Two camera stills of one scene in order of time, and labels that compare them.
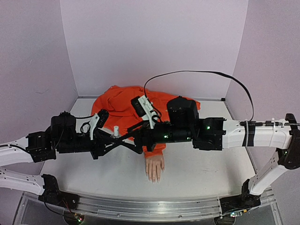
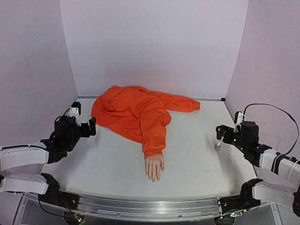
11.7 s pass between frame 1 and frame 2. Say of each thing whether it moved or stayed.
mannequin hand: stayed
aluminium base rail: stayed
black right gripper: moved
